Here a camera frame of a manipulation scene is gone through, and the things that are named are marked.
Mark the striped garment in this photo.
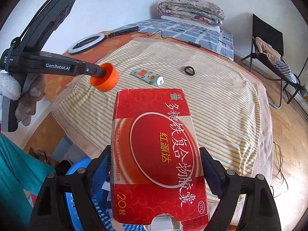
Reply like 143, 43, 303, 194
274, 58, 300, 85

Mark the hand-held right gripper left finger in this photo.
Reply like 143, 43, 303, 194
30, 147, 113, 231

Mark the blue checked bed sheet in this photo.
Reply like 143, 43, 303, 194
113, 18, 234, 60

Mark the black ring light cable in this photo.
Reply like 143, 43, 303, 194
138, 30, 234, 59

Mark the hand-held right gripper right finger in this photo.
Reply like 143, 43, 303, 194
199, 147, 282, 231

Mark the teal printed cream tube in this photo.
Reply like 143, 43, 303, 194
129, 69, 165, 86

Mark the white pillow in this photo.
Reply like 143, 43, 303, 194
161, 16, 221, 32

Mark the beige garment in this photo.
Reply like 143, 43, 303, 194
254, 37, 281, 62

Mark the black folding chair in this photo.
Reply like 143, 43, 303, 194
241, 13, 308, 109

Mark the white ring light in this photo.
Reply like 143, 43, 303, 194
68, 25, 140, 54

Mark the black floor cable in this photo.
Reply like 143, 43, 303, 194
271, 141, 289, 198

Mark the brown cardboard box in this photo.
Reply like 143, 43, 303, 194
28, 146, 55, 167

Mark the teal clothing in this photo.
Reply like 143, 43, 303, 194
0, 132, 56, 231

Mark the red medicine box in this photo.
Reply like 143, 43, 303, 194
110, 89, 209, 231

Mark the striped towel blanket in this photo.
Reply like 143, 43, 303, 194
52, 37, 275, 231

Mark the blue plastic basket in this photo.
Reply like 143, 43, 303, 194
64, 157, 145, 231

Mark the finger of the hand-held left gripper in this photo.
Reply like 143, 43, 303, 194
72, 62, 109, 79

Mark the folded floral quilt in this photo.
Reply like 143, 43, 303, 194
157, 0, 225, 27

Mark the person's left hand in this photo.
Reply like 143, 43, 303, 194
0, 72, 46, 127

